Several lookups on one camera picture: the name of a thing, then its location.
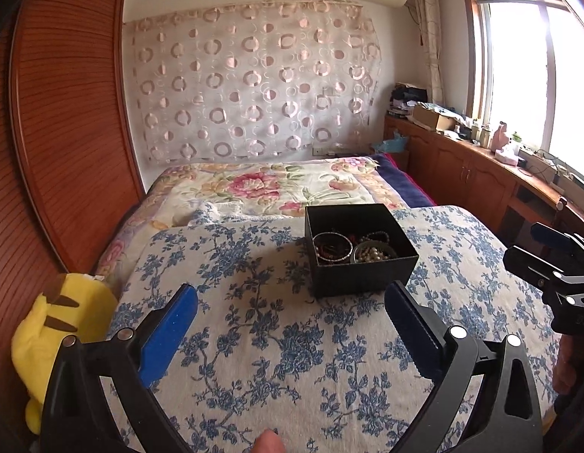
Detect person's right hand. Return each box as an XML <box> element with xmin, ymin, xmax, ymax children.
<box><xmin>553</xmin><ymin>334</ymin><xmax>580</xmax><ymax>395</ymax></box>

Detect pearl necklace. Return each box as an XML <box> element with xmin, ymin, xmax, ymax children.
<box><xmin>358</xmin><ymin>244</ymin><xmax>393</xmax><ymax>263</ymax></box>

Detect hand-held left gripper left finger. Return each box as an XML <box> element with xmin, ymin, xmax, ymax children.
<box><xmin>39</xmin><ymin>283</ymin><xmax>199</xmax><ymax>453</ymax></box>

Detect navy blue blanket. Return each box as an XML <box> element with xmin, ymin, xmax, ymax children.
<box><xmin>370</xmin><ymin>152</ymin><xmax>437</xmax><ymax>210</ymax></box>

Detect circle patterned wall cloth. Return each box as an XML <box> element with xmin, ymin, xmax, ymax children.
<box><xmin>123</xmin><ymin>2</ymin><xmax>383</xmax><ymax>165</ymax></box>

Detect cardboard box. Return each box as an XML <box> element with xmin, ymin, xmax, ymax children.
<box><xmin>411</xmin><ymin>104</ymin><xmax>459</xmax><ymax>132</ymax></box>

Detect light blue plastic bag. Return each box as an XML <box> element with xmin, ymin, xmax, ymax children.
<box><xmin>371</xmin><ymin>133</ymin><xmax>410</xmax><ymax>154</ymax></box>

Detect patterned window curtain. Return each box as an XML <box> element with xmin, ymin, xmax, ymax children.
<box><xmin>409</xmin><ymin>0</ymin><xmax>447</xmax><ymax>107</ymax></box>

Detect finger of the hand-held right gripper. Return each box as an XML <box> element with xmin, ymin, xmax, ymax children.
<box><xmin>502</xmin><ymin>244</ymin><xmax>565</xmax><ymax>290</ymax></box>
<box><xmin>531</xmin><ymin>222</ymin><xmax>581</xmax><ymax>252</ymax></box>

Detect yellow plush toy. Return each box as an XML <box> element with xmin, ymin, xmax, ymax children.
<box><xmin>11</xmin><ymin>272</ymin><xmax>121</xmax><ymax>435</ymax></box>

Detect pale green jade bangle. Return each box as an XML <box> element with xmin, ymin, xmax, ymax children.
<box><xmin>352</xmin><ymin>240</ymin><xmax>400</xmax><ymax>265</ymax></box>

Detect person's left hand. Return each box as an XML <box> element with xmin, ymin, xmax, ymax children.
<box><xmin>253</xmin><ymin>429</ymin><xmax>287</xmax><ymax>453</ymax></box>

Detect small bottles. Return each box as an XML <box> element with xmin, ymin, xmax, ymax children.
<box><xmin>470</xmin><ymin>120</ymin><xmax>492</xmax><ymax>148</ymax></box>

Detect long wooden cabinet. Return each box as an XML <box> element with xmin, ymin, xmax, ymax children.
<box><xmin>383</xmin><ymin>116</ymin><xmax>584</xmax><ymax>248</ymax></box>

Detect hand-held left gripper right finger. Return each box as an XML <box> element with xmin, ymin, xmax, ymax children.
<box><xmin>384</xmin><ymin>280</ymin><xmax>544</xmax><ymax>453</ymax></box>

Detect blue floral blanket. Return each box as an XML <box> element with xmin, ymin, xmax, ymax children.
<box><xmin>100</xmin><ymin>205</ymin><xmax>563</xmax><ymax>453</ymax></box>

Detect pile of dark clothes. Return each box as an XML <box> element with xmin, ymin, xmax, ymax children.
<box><xmin>389</xmin><ymin>83</ymin><xmax>431</xmax><ymax>120</ymax></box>

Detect black jewelry box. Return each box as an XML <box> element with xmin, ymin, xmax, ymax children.
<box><xmin>304</xmin><ymin>203</ymin><xmax>420</xmax><ymax>298</ymax></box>

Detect silver bangle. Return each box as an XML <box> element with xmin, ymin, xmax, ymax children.
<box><xmin>312</xmin><ymin>231</ymin><xmax>354</xmax><ymax>263</ymax></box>

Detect pink floral quilt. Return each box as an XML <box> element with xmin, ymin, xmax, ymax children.
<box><xmin>94</xmin><ymin>157</ymin><xmax>412</xmax><ymax>288</ymax></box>

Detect red cord bracelet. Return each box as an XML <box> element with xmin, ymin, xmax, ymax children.
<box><xmin>315</xmin><ymin>232</ymin><xmax>365</xmax><ymax>258</ymax></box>

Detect white knitted cloth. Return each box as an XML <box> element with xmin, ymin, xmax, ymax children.
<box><xmin>187</xmin><ymin>200</ymin><xmax>295</xmax><ymax>228</ymax></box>

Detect wooden framed window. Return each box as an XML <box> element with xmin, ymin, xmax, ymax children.
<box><xmin>461</xmin><ymin>0</ymin><xmax>584</xmax><ymax>153</ymax></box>

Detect pink toy figure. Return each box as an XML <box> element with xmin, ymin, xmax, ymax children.
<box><xmin>490</xmin><ymin>121</ymin><xmax>513</xmax><ymax>152</ymax></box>

